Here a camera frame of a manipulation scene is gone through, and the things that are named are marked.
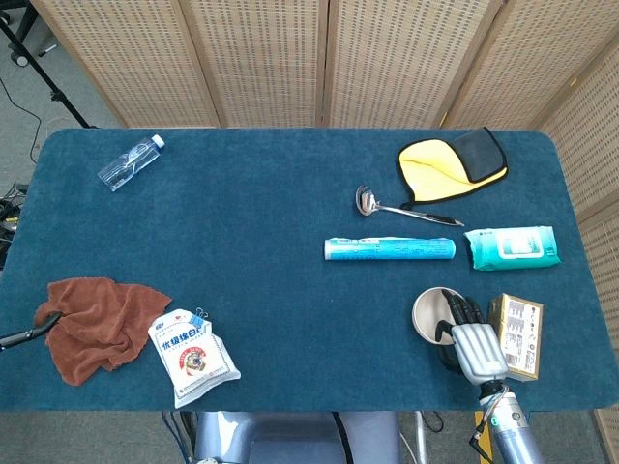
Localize brown towel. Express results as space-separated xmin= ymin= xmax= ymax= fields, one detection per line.
xmin=33 ymin=276 xmax=173 ymax=388

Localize blue-grey robot torso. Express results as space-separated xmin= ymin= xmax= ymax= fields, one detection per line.
xmin=192 ymin=410 xmax=403 ymax=464

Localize bundle of cables and plugs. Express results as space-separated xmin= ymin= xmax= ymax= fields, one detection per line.
xmin=0 ymin=181 xmax=30 ymax=257

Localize steel ladle with black handle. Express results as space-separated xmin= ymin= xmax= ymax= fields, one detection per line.
xmin=354 ymin=185 xmax=465 ymax=228

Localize white sugar bag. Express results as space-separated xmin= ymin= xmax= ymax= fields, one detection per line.
xmin=148 ymin=307 xmax=242 ymax=410

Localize white pole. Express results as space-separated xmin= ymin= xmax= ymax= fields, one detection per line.
xmin=412 ymin=410 xmax=429 ymax=464

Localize cream bowl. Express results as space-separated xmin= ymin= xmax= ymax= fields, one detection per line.
xmin=412 ymin=318 xmax=451 ymax=346
xmin=412 ymin=286 xmax=465 ymax=341

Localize teal wet wipes pack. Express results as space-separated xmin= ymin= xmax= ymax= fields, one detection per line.
xmin=462 ymin=224 xmax=563 ymax=272

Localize black tripod stand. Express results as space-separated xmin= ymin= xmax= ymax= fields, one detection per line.
xmin=0 ymin=18 xmax=101 ymax=130

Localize clear plastic water bottle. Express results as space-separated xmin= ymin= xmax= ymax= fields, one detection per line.
xmin=97 ymin=134 xmax=166 ymax=193

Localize blue plastic bag roll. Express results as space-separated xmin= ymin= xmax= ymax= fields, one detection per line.
xmin=323 ymin=235 xmax=457 ymax=263

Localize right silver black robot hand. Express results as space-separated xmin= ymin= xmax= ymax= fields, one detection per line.
xmin=434 ymin=288 xmax=510 ymax=387

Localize woven folding screen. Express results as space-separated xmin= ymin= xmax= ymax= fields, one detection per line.
xmin=29 ymin=0 xmax=619 ymax=464

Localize yellow and grey cloth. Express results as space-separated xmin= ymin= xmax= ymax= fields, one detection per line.
xmin=397 ymin=126 xmax=510 ymax=210

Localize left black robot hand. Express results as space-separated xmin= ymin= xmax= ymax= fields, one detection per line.
xmin=0 ymin=310 xmax=64 ymax=353

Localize gold carton box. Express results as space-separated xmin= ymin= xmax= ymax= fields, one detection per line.
xmin=486 ymin=292 xmax=545 ymax=383

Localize yellow strip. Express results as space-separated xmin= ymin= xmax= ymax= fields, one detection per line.
xmin=475 ymin=410 xmax=490 ymax=464

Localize black chair base with caster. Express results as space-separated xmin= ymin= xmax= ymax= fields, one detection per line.
xmin=0 ymin=0 xmax=58 ymax=68

